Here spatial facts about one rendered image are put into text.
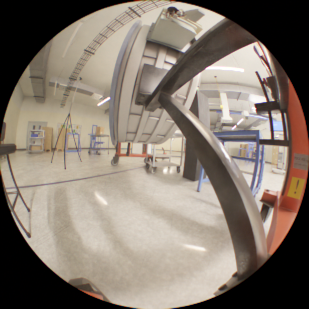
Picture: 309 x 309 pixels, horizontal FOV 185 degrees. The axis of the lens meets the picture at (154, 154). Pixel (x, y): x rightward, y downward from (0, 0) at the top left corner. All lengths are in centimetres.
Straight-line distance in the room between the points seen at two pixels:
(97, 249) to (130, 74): 80
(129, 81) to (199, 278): 87
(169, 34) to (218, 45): 40
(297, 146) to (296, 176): 10
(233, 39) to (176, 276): 62
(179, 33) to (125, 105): 49
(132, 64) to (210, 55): 38
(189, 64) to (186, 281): 63
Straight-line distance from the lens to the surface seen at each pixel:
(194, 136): 15
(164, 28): 58
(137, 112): 57
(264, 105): 51
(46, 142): 685
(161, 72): 53
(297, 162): 48
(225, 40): 22
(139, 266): 45
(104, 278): 45
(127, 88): 52
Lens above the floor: 42
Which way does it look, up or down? 4 degrees down
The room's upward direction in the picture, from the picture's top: 4 degrees clockwise
